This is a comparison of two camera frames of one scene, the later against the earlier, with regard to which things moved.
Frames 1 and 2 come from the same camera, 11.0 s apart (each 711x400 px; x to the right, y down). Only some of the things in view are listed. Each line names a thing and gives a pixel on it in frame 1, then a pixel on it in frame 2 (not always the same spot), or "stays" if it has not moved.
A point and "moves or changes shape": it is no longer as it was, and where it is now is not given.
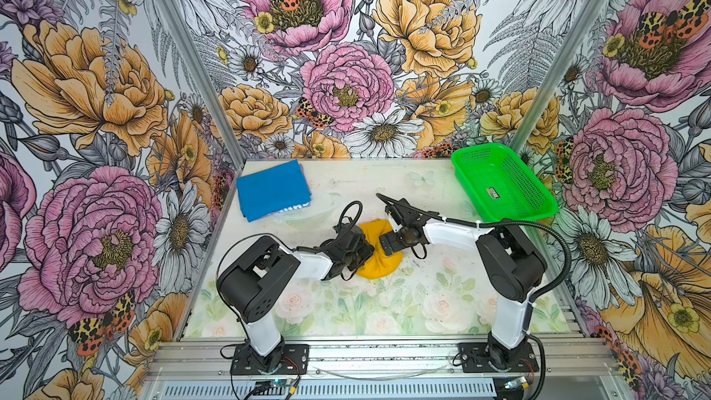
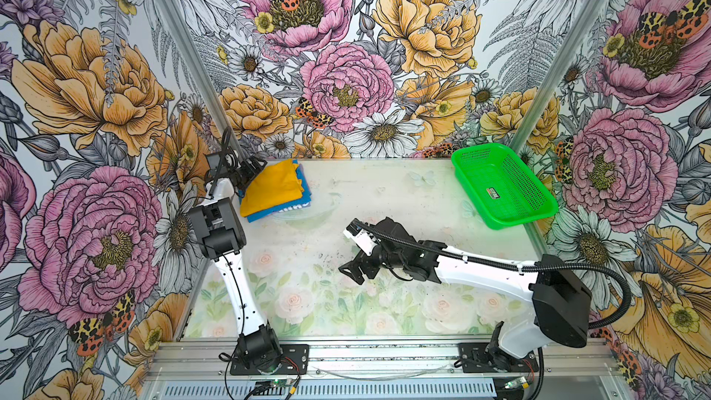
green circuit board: x=280 y=382 stays
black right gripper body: x=398 y=241 → x=378 y=259
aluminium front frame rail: x=580 y=361 stays
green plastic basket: x=499 y=184 stays
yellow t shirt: x=380 y=264 moves or changes shape
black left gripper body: x=355 y=259 → x=244 y=171
